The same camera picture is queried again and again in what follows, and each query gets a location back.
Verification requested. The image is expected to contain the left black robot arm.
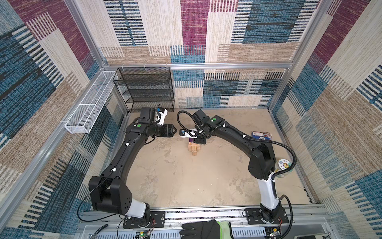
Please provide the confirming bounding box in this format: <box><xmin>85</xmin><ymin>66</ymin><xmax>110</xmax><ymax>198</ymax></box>
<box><xmin>89</xmin><ymin>107</ymin><xmax>177</xmax><ymax>226</ymax></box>

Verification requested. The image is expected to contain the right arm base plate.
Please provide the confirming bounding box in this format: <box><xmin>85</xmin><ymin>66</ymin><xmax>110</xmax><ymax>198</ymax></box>
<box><xmin>242</xmin><ymin>207</ymin><xmax>289</xmax><ymax>225</ymax></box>

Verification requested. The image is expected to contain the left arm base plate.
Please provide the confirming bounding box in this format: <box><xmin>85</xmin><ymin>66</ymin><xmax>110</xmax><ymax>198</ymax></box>
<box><xmin>122</xmin><ymin>211</ymin><xmax>166</xmax><ymax>229</ymax></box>

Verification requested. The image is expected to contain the blue printed package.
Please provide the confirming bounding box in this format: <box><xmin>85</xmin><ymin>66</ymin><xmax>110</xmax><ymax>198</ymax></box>
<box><xmin>251</xmin><ymin>131</ymin><xmax>272</xmax><ymax>140</ymax></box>

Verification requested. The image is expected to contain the round tape tin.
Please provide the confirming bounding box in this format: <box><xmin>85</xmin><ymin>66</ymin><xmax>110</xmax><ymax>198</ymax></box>
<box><xmin>275</xmin><ymin>159</ymin><xmax>292</xmax><ymax>178</ymax></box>

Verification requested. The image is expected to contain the black and green glove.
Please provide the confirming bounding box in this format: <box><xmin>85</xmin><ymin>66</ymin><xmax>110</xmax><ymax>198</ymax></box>
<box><xmin>180</xmin><ymin>220</ymin><xmax>234</xmax><ymax>239</ymax></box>

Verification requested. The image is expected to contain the black wire shelf rack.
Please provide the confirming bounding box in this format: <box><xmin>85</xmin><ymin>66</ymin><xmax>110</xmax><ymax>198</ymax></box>
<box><xmin>114</xmin><ymin>67</ymin><xmax>175</xmax><ymax>113</ymax></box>

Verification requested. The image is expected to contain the white wire mesh basket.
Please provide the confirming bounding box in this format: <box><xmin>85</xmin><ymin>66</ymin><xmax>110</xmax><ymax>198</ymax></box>
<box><xmin>65</xmin><ymin>71</ymin><xmax>116</xmax><ymax>134</ymax></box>

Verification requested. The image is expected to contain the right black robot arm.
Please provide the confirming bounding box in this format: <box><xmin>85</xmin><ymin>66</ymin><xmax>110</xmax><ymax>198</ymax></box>
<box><xmin>192</xmin><ymin>110</ymin><xmax>297</xmax><ymax>223</ymax></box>

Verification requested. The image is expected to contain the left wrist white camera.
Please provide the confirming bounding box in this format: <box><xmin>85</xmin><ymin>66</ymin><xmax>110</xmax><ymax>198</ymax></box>
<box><xmin>155</xmin><ymin>107</ymin><xmax>168</xmax><ymax>125</ymax></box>

